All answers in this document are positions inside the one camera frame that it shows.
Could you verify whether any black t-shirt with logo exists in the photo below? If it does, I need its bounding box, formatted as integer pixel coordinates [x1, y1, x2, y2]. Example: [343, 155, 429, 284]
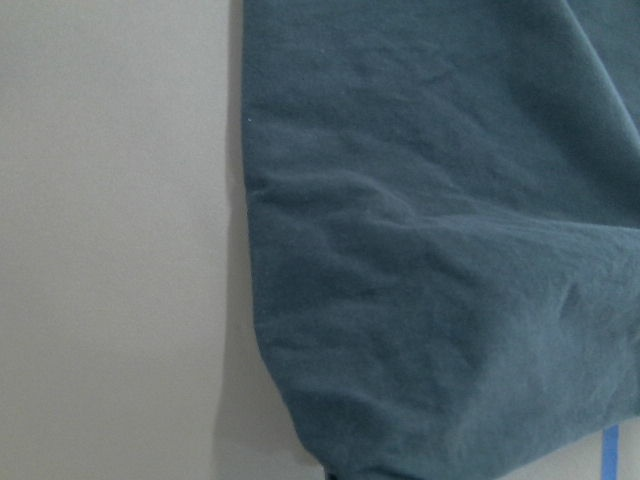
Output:
[242, 1, 639, 479]

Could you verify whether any brown paper table mat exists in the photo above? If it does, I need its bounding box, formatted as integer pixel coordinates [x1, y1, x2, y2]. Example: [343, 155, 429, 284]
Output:
[1, 1, 639, 479]

